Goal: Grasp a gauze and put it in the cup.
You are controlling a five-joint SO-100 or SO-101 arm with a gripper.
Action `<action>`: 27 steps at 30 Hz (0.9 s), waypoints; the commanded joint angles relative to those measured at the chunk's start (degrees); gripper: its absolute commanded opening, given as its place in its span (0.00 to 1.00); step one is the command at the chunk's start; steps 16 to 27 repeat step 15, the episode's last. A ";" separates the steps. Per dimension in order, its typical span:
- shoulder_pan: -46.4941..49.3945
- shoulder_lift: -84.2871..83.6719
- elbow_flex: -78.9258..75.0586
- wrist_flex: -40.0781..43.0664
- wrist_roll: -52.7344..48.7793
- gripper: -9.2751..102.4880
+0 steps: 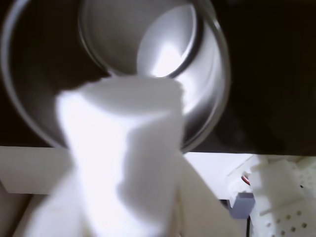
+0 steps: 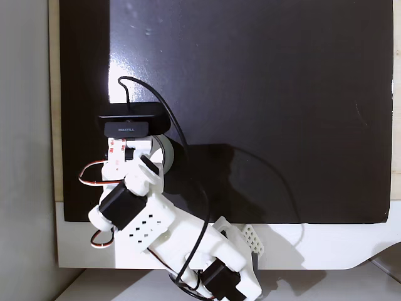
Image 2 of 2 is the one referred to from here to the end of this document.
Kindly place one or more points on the white desk board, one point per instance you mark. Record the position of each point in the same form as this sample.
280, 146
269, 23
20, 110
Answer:
329, 251

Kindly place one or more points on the black table mat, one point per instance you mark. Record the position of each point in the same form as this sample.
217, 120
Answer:
266, 109

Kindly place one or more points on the grey-green steel mug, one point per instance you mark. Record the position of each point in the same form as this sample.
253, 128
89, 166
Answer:
169, 153

